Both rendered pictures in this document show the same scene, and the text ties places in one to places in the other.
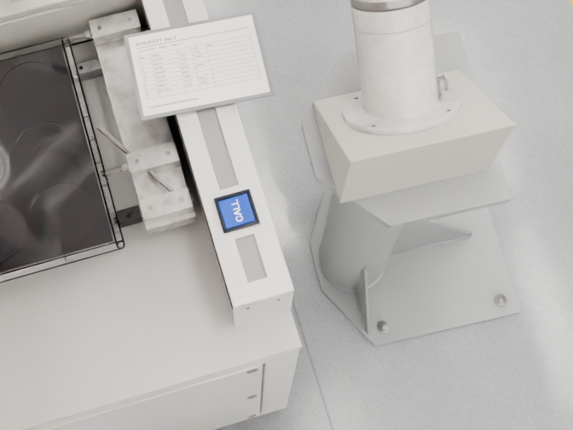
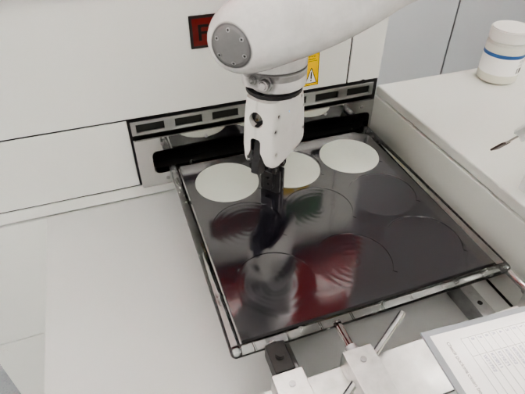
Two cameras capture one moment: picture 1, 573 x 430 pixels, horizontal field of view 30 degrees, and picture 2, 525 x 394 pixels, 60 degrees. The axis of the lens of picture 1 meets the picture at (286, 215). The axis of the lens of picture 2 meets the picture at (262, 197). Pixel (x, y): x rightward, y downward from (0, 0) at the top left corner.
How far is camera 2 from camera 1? 1.24 m
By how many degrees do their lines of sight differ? 53
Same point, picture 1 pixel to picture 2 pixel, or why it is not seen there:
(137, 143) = (395, 368)
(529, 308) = not seen: outside the picture
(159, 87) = (490, 355)
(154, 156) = (377, 384)
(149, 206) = (294, 381)
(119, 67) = not seen: hidden behind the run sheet
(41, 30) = (504, 244)
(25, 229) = (252, 250)
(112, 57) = not seen: hidden behind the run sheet
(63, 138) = (373, 275)
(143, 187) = (330, 382)
